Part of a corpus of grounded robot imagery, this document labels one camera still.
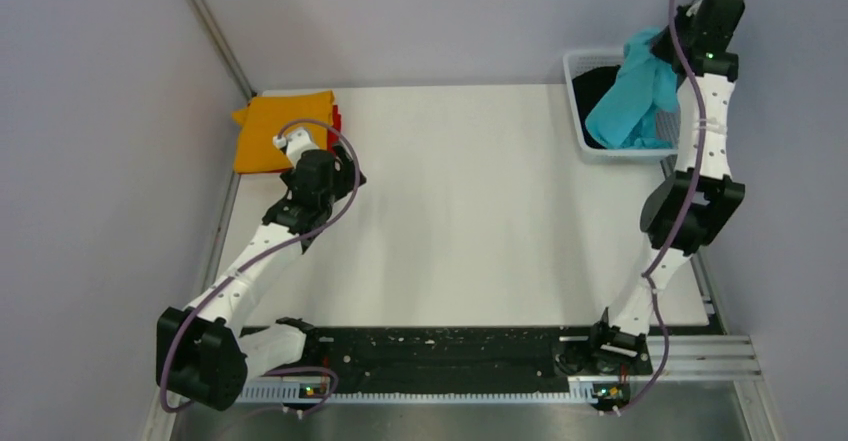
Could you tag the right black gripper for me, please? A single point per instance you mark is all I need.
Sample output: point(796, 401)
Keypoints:
point(657, 49)

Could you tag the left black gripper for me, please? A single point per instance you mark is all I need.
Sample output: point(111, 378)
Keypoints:
point(346, 176)

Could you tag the cyan t shirt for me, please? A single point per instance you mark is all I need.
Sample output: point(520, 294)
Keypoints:
point(645, 85)

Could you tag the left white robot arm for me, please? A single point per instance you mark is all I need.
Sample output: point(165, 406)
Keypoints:
point(202, 352)

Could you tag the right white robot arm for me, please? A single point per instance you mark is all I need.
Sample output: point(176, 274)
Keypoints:
point(685, 70)

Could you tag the folded red t shirt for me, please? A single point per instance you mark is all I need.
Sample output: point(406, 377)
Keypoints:
point(332, 136)

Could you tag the white plastic basket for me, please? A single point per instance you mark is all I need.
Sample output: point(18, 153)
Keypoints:
point(578, 61)

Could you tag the black t shirt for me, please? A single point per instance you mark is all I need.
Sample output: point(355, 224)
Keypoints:
point(589, 88)

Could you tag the left aluminium corner post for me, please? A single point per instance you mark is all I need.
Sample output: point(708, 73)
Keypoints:
point(219, 43)

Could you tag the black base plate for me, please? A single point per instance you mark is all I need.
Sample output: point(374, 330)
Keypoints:
point(460, 360)

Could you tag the aluminium frame rail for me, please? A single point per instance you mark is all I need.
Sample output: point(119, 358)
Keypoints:
point(703, 358)

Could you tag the white slotted cable duct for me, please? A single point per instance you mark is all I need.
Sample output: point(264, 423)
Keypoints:
point(275, 391)

